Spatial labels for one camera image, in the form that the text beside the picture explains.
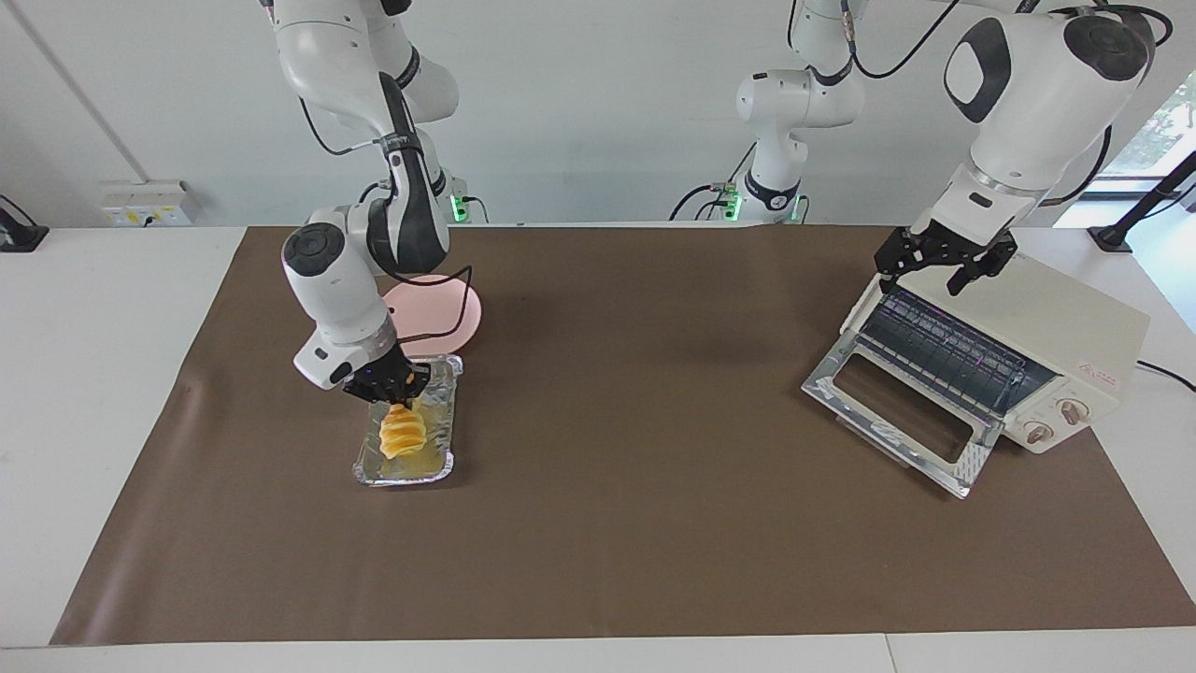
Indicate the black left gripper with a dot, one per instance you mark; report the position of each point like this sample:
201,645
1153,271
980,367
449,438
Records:
953,245

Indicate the brown table mat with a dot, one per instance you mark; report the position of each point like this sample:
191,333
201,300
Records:
607,467

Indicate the white wall socket box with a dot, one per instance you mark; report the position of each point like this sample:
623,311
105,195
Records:
149,201

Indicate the black angled stand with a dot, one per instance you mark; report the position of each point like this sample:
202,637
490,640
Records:
1112,236

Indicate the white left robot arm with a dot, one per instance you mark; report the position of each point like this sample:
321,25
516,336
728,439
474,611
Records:
1037,103

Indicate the pink plate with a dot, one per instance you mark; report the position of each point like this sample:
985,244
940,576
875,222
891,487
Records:
434,308

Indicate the small black table mount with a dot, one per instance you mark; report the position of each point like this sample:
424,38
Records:
19,238

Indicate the window with green view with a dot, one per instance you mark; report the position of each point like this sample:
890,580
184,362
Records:
1168,121

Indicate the glass oven door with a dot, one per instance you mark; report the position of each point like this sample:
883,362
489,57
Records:
972,467

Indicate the aluminium foil tray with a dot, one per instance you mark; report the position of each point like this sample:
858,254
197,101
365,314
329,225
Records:
439,411

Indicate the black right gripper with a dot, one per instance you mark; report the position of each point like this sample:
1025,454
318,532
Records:
388,374

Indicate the white toaster oven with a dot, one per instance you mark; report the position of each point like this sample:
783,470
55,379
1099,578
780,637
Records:
1074,318

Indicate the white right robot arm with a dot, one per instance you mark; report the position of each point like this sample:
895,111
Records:
336,271

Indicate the yellow twisted bread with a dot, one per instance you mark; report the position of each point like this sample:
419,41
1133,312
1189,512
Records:
402,435

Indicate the beige oven knob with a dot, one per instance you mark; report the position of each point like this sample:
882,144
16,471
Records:
1073,408
1039,432

